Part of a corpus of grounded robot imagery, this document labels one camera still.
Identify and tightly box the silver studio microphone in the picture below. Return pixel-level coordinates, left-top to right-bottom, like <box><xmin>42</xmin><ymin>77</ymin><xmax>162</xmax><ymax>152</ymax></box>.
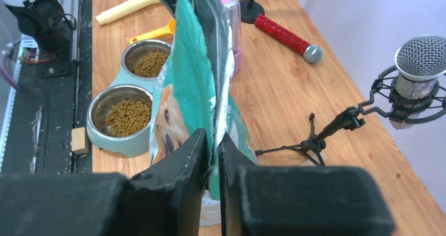
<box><xmin>389</xmin><ymin>35</ymin><xmax>445</xmax><ymax>129</ymax></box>

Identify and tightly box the pink metronome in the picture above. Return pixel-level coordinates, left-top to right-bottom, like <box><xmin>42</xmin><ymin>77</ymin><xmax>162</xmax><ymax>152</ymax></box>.
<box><xmin>221</xmin><ymin>0</ymin><xmax>241</xmax><ymax>75</ymax></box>

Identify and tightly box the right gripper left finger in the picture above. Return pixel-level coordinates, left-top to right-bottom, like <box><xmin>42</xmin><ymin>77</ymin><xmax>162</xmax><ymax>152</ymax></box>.
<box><xmin>1</xmin><ymin>129</ymin><xmax>206</xmax><ymax>235</ymax></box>

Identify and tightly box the wooden block on rail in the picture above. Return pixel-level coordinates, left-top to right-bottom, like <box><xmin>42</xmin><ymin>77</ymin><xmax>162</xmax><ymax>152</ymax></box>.
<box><xmin>71</xmin><ymin>127</ymin><xmax>89</xmax><ymax>156</ymax></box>

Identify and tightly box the grey double pet bowl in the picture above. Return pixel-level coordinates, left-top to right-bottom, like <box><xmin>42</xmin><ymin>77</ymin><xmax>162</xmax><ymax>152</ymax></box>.
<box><xmin>86</xmin><ymin>39</ymin><xmax>171</xmax><ymax>157</ymax></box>

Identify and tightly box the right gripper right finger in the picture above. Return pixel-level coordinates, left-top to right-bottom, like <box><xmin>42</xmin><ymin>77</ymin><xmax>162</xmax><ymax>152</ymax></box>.
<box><xmin>218</xmin><ymin>134</ymin><xmax>396</xmax><ymax>235</ymax></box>

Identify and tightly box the red glitter microphone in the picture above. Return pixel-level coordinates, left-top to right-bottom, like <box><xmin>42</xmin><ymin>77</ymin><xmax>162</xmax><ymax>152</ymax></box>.
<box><xmin>254</xmin><ymin>14</ymin><xmax>323</xmax><ymax>64</ymax></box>

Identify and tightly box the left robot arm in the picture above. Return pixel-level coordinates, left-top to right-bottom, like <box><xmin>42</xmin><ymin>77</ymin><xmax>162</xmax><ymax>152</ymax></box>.
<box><xmin>2</xmin><ymin>0</ymin><xmax>77</xmax><ymax>53</ymax></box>

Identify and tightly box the yellow plastic scoop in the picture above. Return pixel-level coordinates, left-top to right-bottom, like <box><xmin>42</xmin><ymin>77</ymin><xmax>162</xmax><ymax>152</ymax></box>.
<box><xmin>129</xmin><ymin>19</ymin><xmax>176</xmax><ymax>44</ymax></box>

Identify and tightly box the black tripod mic stand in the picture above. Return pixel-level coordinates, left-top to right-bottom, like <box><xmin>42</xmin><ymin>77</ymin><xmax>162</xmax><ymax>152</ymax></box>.
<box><xmin>254</xmin><ymin>65</ymin><xmax>446</xmax><ymax>167</ymax></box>

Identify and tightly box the black round-base mic stand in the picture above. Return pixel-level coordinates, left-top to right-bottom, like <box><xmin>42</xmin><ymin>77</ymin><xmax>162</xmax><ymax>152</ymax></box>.
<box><xmin>239</xmin><ymin>0</ymin><xmax>265</xmax><ymax>24</ymax></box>

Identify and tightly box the green pet food bag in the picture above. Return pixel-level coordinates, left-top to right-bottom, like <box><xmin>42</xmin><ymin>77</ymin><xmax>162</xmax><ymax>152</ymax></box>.
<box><xmin>149</xmin><ymin>0</ymin><xmax>257</xmax><ymax>226</ymax></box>

